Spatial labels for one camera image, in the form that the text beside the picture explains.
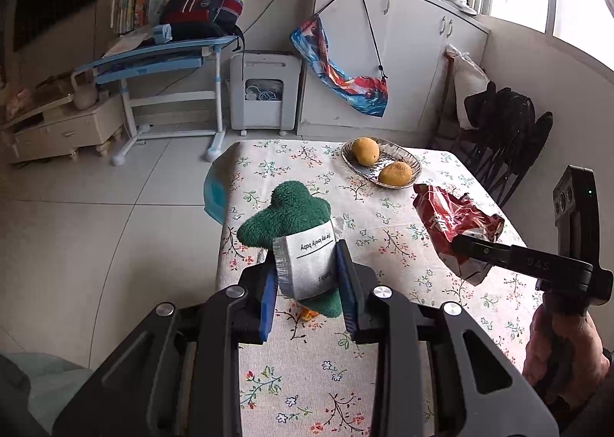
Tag blue study desk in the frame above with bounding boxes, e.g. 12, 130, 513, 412
74, 36, 243, 166

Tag white packet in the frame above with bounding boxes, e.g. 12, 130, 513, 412
272, 221, 343, 300

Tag yellow mango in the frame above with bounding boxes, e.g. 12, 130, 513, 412
352, 137, 380, 166
379, 161, 413, 187

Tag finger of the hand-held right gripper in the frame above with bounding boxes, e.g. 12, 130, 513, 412
451, 234, 512, 270

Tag pale green cloth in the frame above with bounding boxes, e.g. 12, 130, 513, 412
0, 353, 92, 437

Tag metal fruit plate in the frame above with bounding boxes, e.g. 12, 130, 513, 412
342, 137, 423, 189

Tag row of books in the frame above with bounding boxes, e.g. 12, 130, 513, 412
110, 0, 166, 37

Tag red snack bag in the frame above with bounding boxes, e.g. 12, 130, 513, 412
413, 182, 505, 286

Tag floral tablecloth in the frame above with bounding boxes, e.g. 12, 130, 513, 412
216, 139, 545, 437

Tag white shoes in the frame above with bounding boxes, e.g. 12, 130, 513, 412
441, 0, 478, 15

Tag person's right forearm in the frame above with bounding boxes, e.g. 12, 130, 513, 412
561, 351, 614, 437

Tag green plush toy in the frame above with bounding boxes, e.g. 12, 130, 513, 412
237, 180, 343, 321

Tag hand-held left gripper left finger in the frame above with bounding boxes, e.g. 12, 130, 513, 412
53, 262, 280, 437

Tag colourful drawstring bag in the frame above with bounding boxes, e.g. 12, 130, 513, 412
289, 0, 389, 118

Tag black coat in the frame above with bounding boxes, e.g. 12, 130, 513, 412
463, 82, 535, 174

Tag white cloth bag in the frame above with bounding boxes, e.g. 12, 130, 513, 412
446, 46, 491, 131

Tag person's right hand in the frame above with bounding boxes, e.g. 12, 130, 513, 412
522, 293, 614, 411

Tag cream television stand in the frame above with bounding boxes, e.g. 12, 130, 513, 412
0, 91, 126, 164

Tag white air purifier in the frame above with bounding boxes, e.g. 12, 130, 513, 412
230, 50, 302, 135

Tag white cabinet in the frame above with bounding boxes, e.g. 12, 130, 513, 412
296, 0, 490, 135

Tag dark backpack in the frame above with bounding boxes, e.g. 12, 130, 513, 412
159, 0, 245, 51

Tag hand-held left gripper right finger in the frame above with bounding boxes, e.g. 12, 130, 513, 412
335, 239, 560, 437

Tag dark wooden chair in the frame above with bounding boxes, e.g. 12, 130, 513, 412
432, 82, 555, 207

